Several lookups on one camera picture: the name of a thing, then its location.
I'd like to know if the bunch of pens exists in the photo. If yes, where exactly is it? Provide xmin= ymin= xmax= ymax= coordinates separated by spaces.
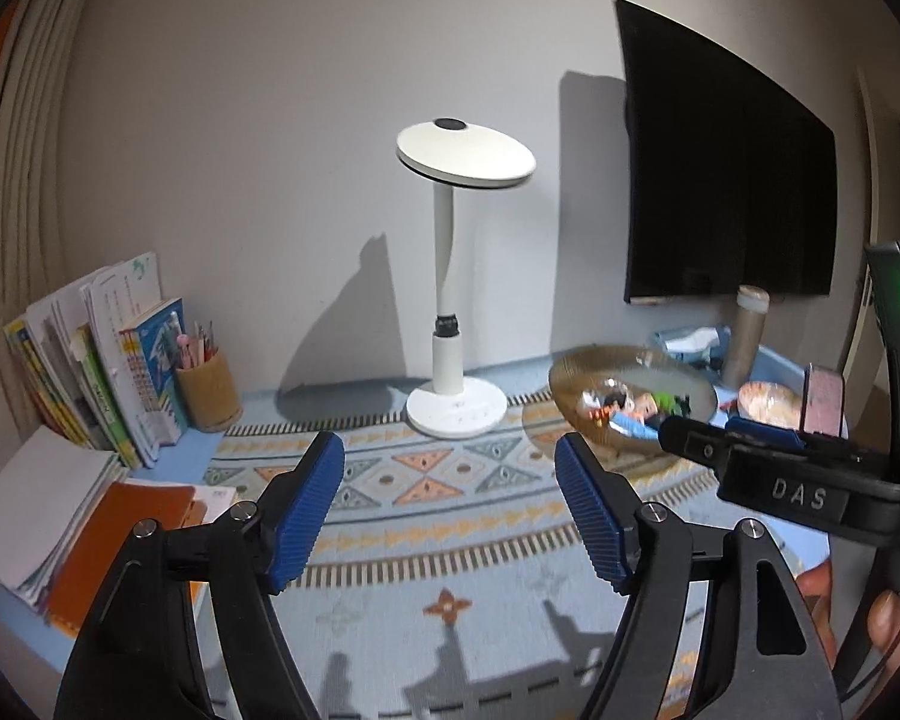
xmin=175 ymin=318 xmax=220 ymax=372

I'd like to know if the white desk lamp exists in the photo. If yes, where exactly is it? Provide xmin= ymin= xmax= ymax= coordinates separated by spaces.
xmin=395 ymin=117 xmax=538 ymax=438

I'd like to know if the cardboard tube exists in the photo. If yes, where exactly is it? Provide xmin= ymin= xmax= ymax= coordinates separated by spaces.
xmin=721 ymin=284 xmax=773 ymax=388

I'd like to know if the beige ribbed panel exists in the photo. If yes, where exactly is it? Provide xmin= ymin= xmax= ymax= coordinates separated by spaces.
xmin=0 ymin=0 xmax=115 ymax=430

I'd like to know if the tissue pack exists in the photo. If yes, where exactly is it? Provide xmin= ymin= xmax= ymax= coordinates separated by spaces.
xmin=650 ymin=323 xmax=733 ymax=370

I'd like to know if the stack of white papers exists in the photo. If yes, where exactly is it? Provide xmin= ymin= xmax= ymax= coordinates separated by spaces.
xmin=0 ymin=424 xmax=130 ymax=614

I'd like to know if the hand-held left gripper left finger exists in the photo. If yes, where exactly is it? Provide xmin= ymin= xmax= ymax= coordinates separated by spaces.
xmin=52 ymin=431 xmax=346 ymax=720

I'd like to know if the patterned desk mat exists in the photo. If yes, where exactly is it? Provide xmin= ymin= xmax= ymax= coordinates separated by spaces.
xmin=193 ymin=381 xmax=833 ymax=720

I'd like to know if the pink phone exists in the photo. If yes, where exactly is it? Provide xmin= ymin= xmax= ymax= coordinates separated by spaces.
xmin=803 ymin=363 xmax=848 ymax=439

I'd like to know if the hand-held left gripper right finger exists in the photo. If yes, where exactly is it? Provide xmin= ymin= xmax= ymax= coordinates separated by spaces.
xmin=554 ymin=431 xmax=845 ymax=720

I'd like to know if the amber glass bowl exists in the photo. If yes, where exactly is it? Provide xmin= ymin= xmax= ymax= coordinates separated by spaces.
xmin=547 ymin=343 xmax=719 ymax=460

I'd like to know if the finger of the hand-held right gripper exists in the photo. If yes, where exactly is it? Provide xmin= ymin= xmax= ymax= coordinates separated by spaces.
xmin=724 ymin=415 xmax=808 ymax=455
xmin=658 ymin=415 xmax=733 ymax=467

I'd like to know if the black television screen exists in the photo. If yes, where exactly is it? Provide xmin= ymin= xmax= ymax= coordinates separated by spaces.
xmin=614 ymin=0 xmax=839 ymax=307

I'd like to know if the orange notebook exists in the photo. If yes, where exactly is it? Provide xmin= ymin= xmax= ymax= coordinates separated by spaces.
xmin=43 ymin=480 xmax=197 ymax=640

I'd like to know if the brown pen holder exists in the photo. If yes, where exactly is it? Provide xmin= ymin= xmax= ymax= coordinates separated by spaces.
xmin=173 ymin=349 xmax=244 ymax=434

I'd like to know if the row of books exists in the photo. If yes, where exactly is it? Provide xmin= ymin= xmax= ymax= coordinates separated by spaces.
xmin=3 ymin=250 xmax=190 ymax=470

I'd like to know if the person's right hand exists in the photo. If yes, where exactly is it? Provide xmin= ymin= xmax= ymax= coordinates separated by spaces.
xmin=867 ymin=588 xmax=900 ymax=650

